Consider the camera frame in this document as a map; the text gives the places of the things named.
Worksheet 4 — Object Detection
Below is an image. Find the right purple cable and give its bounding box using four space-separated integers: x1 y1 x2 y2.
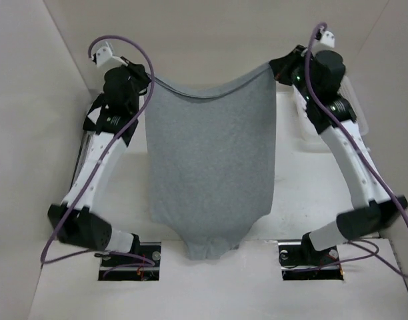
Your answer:
303 21 408 279

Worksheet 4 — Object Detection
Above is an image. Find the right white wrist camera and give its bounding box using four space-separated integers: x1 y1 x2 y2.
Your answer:
315 29 335 49

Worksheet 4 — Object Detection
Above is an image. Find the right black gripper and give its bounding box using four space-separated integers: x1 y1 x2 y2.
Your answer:
271 44 317 102

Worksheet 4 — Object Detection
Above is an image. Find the grey tank top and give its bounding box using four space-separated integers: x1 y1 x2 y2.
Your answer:
145 64 276 260

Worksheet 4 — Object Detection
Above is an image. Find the purple cable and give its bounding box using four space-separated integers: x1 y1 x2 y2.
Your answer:
303 21 408 279
39 35 157 279

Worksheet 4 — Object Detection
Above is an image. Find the folded black tank top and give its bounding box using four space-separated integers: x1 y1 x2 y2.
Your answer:
83 95 103 131

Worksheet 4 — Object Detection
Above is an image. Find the white plastic basket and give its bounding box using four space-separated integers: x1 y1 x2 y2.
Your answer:
295 75 370 153

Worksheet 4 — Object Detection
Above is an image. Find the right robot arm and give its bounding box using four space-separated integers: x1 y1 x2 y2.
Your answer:
269 45 408 266

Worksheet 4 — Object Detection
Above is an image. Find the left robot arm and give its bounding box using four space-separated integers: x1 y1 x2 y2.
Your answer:
47 61 151 266

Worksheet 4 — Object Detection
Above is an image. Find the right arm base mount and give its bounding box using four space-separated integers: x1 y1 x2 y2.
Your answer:
278 241 343 281

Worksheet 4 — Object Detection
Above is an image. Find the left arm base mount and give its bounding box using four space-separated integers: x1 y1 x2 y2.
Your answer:
94 242 162 282

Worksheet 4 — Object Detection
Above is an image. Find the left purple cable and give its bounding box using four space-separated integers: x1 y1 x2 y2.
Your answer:
39 35 157 279

